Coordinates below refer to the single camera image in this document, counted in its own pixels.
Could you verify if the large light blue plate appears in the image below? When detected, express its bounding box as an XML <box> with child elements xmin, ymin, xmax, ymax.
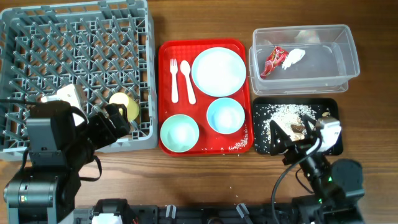
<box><xmin>191</xmin><ymin>47</ymin><xmax>246</xmax><ymax>97</ymax></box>

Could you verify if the green bowl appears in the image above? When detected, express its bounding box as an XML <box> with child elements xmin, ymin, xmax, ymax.
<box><xmin>160</xmin><ymin>114</ymin><xmax>200</xmax><ymax>153</ymax></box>

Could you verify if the clear plastic bin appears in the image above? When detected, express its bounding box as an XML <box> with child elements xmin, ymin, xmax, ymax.
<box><xmin>249</xmin><ymin>24</ymin><xmax>360</xmax><ymax>96</ymax></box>

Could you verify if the light blue bowl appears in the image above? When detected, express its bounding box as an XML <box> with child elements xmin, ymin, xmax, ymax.
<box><xmin>206</xmin><ymin>98</ymin><xmax>246</xmax><ymax>134</ymax></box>

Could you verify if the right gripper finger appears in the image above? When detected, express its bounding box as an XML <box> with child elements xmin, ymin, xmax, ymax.
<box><xmin>303</xmin><ymin>115</ymin><xmax>318</xmax><ymax>140</ymax></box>
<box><xmin>270</xmin><ymin>120</ymin><xmax>293</xmax><ymax>156</ymax></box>

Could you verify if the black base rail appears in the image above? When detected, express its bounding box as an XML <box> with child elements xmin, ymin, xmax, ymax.
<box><xmin>74</xmin><ymin>198</ymin><xmax>364</xmax><ymax>224</ymax></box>

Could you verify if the yellow plastic cup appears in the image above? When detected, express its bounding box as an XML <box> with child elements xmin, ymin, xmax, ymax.
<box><xmin>109</xmin><ymin>92</ymin><xmax>139</xmax><ymax>121</ymax></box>

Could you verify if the white napkin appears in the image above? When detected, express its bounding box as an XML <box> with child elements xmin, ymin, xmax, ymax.
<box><xmin>282</xmin><ymin>49</ymin><xmax>305</xmax><ymax>70</ymax></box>

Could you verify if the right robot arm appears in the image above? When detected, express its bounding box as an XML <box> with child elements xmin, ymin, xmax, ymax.
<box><xmin>270</xmin><ymin>116</ymin><xmax>365</xmax><ymax>223</ymax></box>

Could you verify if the grey dishwasher rack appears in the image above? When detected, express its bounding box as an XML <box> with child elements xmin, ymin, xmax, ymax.
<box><xmin>1</xmin><ymin>0</ymin><xmax>158</xmax><ymax>161</ymax></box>

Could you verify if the white plastic spoon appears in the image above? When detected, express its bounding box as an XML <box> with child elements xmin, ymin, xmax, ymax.
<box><xmin>180</xmin><ymin>60</ymin><xmax>197</xmax><ymax>105</ymax></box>

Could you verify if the red plastic tray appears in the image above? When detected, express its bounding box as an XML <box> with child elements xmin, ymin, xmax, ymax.
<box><xmin>158</xmin><ymin>39</ymin><xmax>254</xmax><ymax>156</ymax></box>

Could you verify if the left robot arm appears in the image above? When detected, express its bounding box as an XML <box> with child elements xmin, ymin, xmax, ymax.
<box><xmin>4</xmin><ymin>101</ymin><xmax>130</xmax><ymax>223</ymax></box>

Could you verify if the red snack wrapper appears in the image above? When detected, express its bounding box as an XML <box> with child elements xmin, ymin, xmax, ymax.
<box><xmin>260</xmin><ymin>47</ymin><xmax>289</xmax><ymax>79</ymax></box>

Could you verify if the black plastic tray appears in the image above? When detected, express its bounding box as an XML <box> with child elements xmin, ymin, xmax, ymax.
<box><xmin>252</xmin><ymin>97</ymin><xmax>339</xmax><ymax>154</ymax></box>

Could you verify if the food scraps and rice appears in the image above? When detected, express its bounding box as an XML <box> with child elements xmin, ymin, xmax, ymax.
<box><xmin>253</xmin><ymin>104</ymin><xmax>330</xmax><ymax>151</ymax></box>

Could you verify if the white plastic fork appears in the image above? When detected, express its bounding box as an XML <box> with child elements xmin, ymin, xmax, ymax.
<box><xmin>170</xmin><ymin>58</ymin><xmax>178</xmax><ymax>103</ymax></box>

